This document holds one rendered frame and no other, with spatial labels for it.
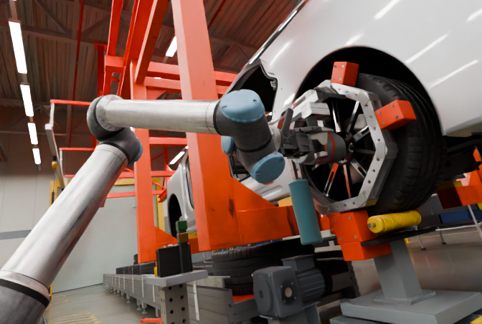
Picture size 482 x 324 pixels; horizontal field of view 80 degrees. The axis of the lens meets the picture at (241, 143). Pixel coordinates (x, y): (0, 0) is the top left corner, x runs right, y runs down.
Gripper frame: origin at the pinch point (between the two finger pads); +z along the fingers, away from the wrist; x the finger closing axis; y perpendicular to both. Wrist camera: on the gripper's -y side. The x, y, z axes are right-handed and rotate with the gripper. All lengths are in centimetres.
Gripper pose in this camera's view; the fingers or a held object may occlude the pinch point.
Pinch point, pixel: (320, 135)
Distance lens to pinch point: 102.6
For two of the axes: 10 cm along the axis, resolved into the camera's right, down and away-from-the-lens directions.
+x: 4.5, -3.7, -8.1
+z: 8.8, 0.2, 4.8
